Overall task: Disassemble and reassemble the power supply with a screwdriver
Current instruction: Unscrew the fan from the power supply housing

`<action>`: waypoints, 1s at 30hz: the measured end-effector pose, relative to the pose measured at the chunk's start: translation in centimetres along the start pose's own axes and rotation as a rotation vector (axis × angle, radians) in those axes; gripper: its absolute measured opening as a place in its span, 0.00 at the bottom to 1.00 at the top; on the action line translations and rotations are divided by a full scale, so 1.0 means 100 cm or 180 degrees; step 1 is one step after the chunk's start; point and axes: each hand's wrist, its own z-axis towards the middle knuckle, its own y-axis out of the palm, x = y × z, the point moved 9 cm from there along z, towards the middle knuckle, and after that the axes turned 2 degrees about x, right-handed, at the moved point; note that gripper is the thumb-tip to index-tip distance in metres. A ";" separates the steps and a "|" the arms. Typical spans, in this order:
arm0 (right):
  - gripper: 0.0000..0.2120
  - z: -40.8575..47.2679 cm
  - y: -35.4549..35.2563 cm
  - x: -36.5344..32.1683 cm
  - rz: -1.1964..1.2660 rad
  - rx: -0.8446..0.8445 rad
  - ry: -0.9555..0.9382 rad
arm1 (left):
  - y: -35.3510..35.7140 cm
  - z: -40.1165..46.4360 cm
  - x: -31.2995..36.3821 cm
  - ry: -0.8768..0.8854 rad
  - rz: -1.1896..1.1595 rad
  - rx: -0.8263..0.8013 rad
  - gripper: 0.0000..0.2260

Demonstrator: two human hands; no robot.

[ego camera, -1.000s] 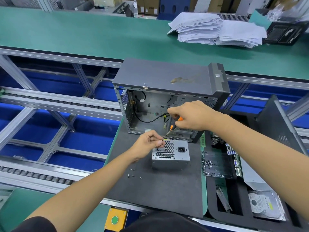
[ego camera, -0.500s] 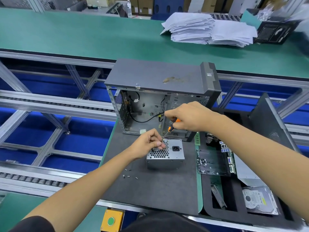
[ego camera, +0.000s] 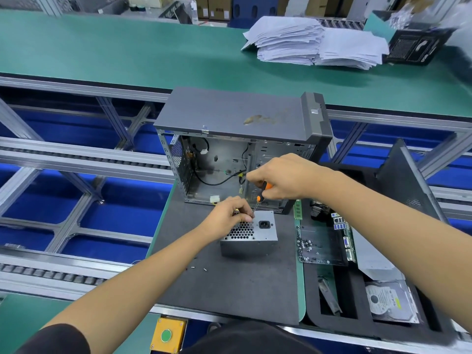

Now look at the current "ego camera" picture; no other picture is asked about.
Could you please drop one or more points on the green memory stick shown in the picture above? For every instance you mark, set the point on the green memory stick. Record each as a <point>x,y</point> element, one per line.
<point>298,208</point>

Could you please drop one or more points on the person's right forearm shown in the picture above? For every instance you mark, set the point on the person's right forearm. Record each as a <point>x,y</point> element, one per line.
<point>402,232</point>

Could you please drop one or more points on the silver hard drive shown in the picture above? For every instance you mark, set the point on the silver hard drive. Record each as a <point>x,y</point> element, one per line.
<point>392,302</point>

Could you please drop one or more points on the person's left forearm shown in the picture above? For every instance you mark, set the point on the person's left forearm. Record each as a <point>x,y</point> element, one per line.
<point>133,287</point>

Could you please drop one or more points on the clear plastic tray with screws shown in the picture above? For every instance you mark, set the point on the clear plastic tray with screws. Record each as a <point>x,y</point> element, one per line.
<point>323,243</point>

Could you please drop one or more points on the person's left hand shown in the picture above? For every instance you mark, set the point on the person's left hand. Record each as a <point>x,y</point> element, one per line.
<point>225,219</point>

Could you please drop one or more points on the dark grey case side panel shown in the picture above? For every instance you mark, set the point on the dark grey case side panel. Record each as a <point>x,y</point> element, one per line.
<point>409,180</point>

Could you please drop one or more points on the small pile of screws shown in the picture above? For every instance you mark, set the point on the small pile of screws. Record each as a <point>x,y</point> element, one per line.
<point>195,268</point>

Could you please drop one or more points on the black cardboard box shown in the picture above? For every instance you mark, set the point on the black cardboard box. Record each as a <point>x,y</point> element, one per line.
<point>419,46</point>

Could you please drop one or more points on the grey computer tower case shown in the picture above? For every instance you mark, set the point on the grey computer tower case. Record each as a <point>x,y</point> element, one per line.
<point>236,110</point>

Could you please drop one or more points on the silver optical drive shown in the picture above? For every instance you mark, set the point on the silver optical drive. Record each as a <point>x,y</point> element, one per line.
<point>372,261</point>

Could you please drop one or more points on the person's black trousers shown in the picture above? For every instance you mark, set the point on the person's black trousers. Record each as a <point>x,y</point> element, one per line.
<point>254,339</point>

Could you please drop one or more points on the aluminium conveyor frame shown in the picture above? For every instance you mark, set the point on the aluminium conveyor frame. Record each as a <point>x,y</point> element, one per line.
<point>74,158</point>

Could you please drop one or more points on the stack of white papers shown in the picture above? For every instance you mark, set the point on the stack of white papers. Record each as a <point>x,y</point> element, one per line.
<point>317,42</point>

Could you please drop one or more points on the green motherboard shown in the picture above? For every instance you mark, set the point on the green motherboard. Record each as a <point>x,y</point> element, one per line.
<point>350,243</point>

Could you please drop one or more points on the person's right hand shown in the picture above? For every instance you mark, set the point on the person's right hand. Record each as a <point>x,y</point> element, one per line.
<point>287,175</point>

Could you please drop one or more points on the black foam tray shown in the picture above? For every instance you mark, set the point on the black foam tray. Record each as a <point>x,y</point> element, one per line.
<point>354,328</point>

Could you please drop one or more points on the power supply circuit board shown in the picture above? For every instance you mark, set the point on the power supply circuit board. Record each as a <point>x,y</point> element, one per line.
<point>215,199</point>

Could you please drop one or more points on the dark grey foam mat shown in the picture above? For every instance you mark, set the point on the dark grey foam mat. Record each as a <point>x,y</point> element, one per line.
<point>236,291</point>

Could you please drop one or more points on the person's black shirt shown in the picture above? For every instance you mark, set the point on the person's black shirt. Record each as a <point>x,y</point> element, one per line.
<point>55,341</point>

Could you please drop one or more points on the yellow box with green button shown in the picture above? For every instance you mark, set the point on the yellow box with green button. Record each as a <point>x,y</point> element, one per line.
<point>168,335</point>

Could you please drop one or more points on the silver power supply unit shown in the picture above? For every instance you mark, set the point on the silver power supply unit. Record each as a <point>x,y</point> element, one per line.
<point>254,236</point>

